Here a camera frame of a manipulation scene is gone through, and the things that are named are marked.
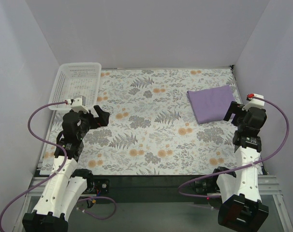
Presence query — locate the purple t shirt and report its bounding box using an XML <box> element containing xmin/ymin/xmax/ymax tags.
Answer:
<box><xmin>187</xmin><ymin>85</ymin><xmax>235</xmax><ymax>124</ymax></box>

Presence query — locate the white plastic mesh basket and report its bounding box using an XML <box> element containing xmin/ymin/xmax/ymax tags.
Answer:
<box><xmin>48</xmin><ymin>62</ymin><xmax>102</xmax><ymax>109</ymax></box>

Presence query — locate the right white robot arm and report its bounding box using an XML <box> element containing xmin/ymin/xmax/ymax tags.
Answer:
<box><xmin>210</xmin><ymin>99</ymin><xmax>269</xmax><ymax>232</ymax></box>

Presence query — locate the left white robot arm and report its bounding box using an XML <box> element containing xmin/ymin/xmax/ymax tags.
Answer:
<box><xmin>22</xmin><ymin>105</ymin><xmax>110</xmax><ymax>232</ymax></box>

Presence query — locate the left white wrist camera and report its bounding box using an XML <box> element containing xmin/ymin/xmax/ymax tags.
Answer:
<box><xmin>69</xmin><ymin>95</ymin><xmax>89</xmax><ymax>113</ymax></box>

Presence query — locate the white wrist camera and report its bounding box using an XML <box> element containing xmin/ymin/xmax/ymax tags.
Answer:
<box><xmin>242</xmin><ymin>93</ymin><xmax>264</xmax><ymax>111</ymax></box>
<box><xmin>69</xmin><ymin>95</ymin><xmax>89</xmax><ymax>113</ymax></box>

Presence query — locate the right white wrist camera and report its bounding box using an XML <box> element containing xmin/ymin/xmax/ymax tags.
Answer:
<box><xmin>242</xmin><ymin>93</ymin><xmax>264</xmax><ymax>111</ymax></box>

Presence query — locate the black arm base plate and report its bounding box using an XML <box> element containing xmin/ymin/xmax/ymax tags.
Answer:
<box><xmin>82</xmin><ymin>175</ymin><xmax>222</xmax><ymax>207</ymax></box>

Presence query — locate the aluminium frame rail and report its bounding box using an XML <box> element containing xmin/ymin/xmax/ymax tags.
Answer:
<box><xmin>23</xmin><ymin>174</ymin><xmax>293</xmax><ymax>232</ymax></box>

